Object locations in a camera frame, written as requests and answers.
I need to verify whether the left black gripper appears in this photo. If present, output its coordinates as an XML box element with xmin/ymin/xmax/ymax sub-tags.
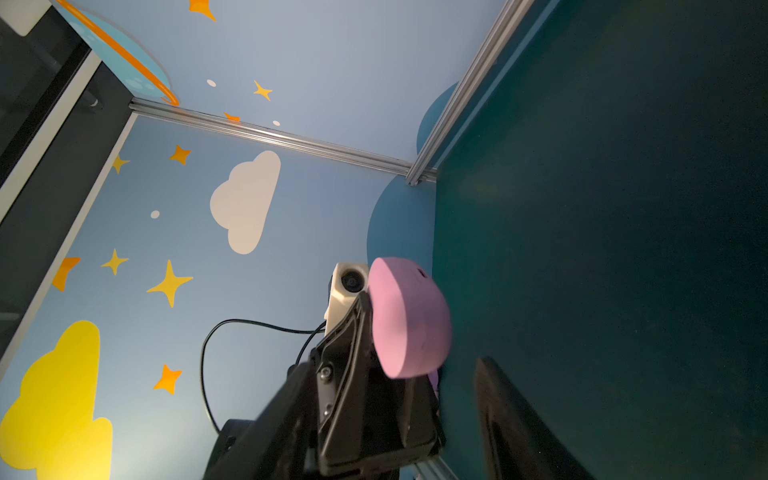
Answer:
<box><xmin>309</xmin><ymin>292</ymin><xmax>444</xmax><ymax>477</ymax></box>

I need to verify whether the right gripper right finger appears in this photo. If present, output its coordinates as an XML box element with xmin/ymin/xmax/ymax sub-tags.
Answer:
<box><xmin>474</xmin><ymin>357</ymin><xmax>593</xmax><ymax>479</ymax></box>

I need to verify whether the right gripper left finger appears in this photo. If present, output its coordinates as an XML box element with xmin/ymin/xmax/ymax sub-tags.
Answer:
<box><xmin>204</xmin><ymin>362</ymin><xmax>317</xmax><ymax>479</ymax></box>

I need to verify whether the purple earbud charging case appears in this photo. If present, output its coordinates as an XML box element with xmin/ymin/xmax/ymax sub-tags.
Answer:
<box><xmin>368</xmin><ymin>257</ymin><xmax>452</xmax><ymax>380</ymax></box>

